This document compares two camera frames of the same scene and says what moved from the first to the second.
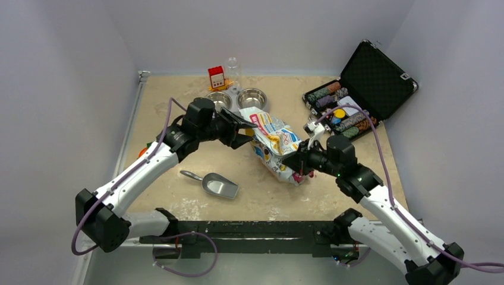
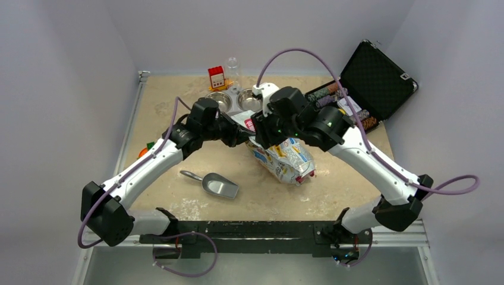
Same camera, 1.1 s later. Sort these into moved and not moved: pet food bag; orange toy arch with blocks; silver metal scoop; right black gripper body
Moved: right black gripper body
Not moved: silver metal scoop; orange toy arch with blocks; pet food bag
